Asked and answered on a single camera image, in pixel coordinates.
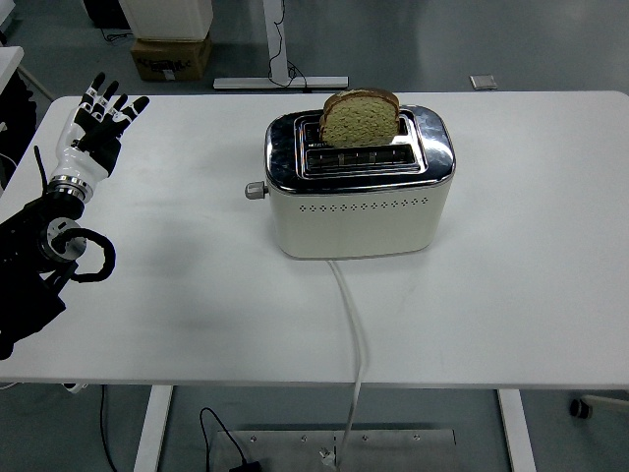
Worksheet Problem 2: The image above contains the white table leg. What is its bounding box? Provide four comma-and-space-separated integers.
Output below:
132, 384, 174, 472
495, 387, 538, 472

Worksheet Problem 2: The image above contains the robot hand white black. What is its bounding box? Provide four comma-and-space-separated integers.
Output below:
48, 71, 151, 188

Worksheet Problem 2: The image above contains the white desk leg with foot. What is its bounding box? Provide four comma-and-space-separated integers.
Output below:
212, 0, 350, 91

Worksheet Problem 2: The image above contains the white cabinet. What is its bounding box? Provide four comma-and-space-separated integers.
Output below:
119, 0, 215, 42

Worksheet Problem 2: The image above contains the brown cardboard box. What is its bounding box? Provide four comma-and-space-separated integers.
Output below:
130, 32, 213, 83

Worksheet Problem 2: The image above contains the white side table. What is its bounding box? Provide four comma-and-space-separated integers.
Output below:
0, 45, 55, 102

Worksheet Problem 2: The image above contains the black cable with power adapter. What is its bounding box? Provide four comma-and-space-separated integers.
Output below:
199, 406, 264, 472

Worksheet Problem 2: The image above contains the black equipment beside table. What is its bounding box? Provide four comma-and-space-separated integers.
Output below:
0, 73, 38, 191

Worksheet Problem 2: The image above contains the brown bread slice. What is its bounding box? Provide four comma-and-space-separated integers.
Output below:
318, 88, 401, 148

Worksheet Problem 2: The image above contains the white toaster power cord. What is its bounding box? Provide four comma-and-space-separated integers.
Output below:
318, 259, 371, 471

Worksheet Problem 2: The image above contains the grey metal plate with screws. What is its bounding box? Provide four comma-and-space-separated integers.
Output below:
215, 429, 457, 472

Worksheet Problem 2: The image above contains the thin black hanging cable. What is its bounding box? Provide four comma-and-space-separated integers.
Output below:
99, 384, 121, 472

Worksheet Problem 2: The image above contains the thin black cable on desk leg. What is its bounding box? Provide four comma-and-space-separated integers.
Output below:
267, 0, 311, 93

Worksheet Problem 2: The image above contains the black case on floor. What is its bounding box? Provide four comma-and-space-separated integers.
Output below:
82, 0, 132, 30

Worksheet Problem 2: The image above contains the chair base with black caster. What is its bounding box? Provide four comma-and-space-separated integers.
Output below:
569, 392, 629, 420

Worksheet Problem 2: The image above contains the cream and chrome toaster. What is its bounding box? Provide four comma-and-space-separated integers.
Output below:
263, 104, 457, 261

